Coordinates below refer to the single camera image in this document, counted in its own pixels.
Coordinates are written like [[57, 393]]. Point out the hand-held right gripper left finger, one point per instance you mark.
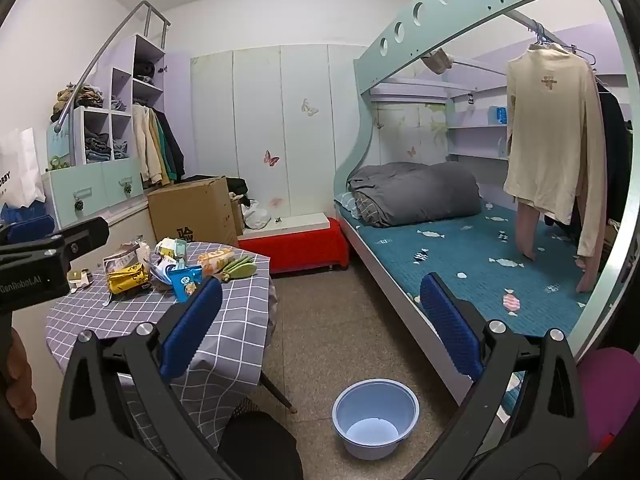
[[192, 325]]

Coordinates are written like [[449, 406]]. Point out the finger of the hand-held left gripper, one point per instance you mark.
[[75, 240]]

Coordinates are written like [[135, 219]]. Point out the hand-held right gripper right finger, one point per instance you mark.
[[450, 325]]

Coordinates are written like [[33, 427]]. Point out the blue snack packet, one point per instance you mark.
[[186, 282]]

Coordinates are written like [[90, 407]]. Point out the grey patterned bag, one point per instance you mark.
[[122, 255]]

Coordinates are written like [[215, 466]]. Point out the yellow packet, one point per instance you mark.
[[127, 280]]

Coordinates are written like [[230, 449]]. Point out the light blue plastic bin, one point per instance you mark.
[[375, 435]]

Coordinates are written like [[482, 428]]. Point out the person's left hand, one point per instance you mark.
[[21, 375]]

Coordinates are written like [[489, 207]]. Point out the small torn carton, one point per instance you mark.
[[80, 280]]

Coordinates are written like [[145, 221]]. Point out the white counter cabinet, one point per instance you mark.
[[125, 225]]

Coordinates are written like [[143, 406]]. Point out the blue shopping bag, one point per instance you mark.
[[22, 211]]

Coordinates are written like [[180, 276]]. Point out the orange snack packet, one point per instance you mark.
[[215, 260]]

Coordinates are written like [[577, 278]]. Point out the teal printed bedsheet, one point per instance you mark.
[[450, 255]]

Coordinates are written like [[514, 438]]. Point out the green pouch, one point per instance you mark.
[[240, 267]]

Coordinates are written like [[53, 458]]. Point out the white green carton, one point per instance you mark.
[[170, 250]]

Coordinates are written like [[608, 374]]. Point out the white shopping bag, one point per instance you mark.
[[20, 170]]

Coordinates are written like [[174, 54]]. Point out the folded dark clothes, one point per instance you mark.
[[97, 145]]

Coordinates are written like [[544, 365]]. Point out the black table leg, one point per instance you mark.
[[277, 392]]

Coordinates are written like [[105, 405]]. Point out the large cardboard box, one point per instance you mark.
[[192, 210]]

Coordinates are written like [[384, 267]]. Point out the cream hanging jacket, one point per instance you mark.
[[145, 140]]

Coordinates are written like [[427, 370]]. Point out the red storage box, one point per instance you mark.
[[295, 252]]

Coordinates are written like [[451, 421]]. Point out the white plastic bag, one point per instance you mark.
[[256, 215]]

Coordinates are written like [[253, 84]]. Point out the green hanging garment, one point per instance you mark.
[[165, 145]]

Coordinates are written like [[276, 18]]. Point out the black hanging jacket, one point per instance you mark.
[[175, 150]]

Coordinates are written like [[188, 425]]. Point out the person's black trouser leg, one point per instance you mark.
[[260, 445]]

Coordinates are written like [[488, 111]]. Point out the grey duvet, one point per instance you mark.
[[415, 190]]

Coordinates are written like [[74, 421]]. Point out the black clothing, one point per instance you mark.
[[239, 190]]

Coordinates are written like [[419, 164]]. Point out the olive clothes pile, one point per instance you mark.
[[80, 96]]

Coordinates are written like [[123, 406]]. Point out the white board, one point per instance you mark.
[[295, 223]]

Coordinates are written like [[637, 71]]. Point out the blue patterned pillow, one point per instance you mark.
[[345, 205]]

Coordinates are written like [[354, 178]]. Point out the purple teal shelf unit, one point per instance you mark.
[[122, 85]]

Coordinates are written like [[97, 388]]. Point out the magenta chair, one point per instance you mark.
[[610, 390]]

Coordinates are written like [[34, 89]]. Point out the pink butterfly sticker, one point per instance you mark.
[[271, 158]]

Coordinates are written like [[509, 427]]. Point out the grey metal railing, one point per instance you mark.
[[100, 55]]

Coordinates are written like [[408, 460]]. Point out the white wardrobe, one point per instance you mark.
[[260, 120]]

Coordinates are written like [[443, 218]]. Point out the small blue box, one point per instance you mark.
[[500, 115]]

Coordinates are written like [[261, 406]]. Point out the cream hanging shirt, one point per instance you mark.
[[545, 125]]

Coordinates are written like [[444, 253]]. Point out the dark hanging clothes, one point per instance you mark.
[[612, 150]]

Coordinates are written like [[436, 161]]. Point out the pale butterfly sticker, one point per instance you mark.
[[309, 107]]

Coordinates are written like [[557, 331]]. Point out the beige hanging cloth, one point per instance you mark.
[[436, 60]]

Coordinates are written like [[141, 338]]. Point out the purple wall shelf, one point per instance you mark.
[[475, 132]]

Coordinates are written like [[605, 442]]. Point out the teal bunk bed frame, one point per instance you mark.
[[425, 15]]

